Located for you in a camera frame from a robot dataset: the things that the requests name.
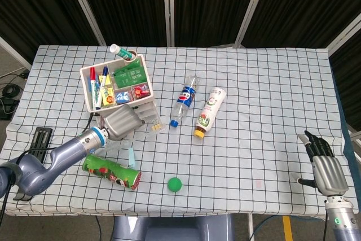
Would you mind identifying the left black grey robot hand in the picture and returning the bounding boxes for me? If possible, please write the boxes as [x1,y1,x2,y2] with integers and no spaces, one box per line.
[100,103,146,142]

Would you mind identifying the right black grey robot hand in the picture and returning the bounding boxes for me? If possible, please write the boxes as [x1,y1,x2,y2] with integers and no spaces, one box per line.
[296,130,350,196]

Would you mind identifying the white plastic drawer cabinet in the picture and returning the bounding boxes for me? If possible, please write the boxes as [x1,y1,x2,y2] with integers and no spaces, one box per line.
[80,52,163,134]

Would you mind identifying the blue packet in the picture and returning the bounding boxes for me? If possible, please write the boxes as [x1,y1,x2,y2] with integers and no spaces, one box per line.
[115,90,131,104]

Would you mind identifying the yellow snack packet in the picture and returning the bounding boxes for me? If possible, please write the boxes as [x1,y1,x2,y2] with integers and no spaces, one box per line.
[98,85,116,107]

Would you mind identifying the light blue paper piece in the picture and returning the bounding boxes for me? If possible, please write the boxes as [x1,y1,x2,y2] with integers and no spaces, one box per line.
[128,147,137,168]

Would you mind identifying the red snack packet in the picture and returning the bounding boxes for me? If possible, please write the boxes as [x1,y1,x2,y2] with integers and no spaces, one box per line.
[132,83,150,99]

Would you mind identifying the blue cap whiteboard marker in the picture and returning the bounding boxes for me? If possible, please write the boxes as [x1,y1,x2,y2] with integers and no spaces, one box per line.
[97,66,109,91]

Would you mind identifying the green tea packet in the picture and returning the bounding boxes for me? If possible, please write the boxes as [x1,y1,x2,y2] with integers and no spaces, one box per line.
[112,60,149,88]

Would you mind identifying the red cap whiteboard marker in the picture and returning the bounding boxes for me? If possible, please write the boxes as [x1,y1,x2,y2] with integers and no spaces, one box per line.
[89,67,102,111]

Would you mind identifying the green Pringles can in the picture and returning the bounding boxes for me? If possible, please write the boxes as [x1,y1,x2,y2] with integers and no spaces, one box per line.
[82,153,142,191]

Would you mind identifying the clear Pepsi bottle blue cap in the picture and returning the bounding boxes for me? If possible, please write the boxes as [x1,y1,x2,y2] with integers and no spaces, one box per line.
[169,75,200,128]

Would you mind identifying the white green tube bottle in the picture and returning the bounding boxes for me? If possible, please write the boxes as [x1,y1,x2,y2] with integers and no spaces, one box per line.
[109,43,138,62]

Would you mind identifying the green ball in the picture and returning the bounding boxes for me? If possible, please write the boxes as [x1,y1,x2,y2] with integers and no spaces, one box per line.
[168,177,183,193]

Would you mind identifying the black metal mounting plate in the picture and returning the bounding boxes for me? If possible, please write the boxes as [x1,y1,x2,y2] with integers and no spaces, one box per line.
[27,126,54,165]

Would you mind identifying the white drink bottle yellow cap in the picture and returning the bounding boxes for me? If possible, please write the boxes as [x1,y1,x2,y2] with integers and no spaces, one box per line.
[193,87,227,139]

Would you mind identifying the black folding screen panel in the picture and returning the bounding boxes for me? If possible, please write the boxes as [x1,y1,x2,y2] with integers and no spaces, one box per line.
[70,0,173,47]
[0,0,104,65]
[328,17,361,140]
[239,0,361,50]
[169,0,268,49]

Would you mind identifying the blue checkered tablecloth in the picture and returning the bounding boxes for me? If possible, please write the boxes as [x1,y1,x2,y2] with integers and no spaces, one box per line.
[0,45,359,219]

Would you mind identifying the grey-blue robot torso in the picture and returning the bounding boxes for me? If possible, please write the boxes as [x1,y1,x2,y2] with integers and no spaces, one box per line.
[111,214,235,241]

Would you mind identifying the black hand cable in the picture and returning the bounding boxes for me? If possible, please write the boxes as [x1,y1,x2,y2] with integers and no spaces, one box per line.
[81,113,95,137]

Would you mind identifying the black floor cables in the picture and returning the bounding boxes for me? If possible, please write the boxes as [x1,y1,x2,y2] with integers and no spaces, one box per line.
[0,65,30,120]

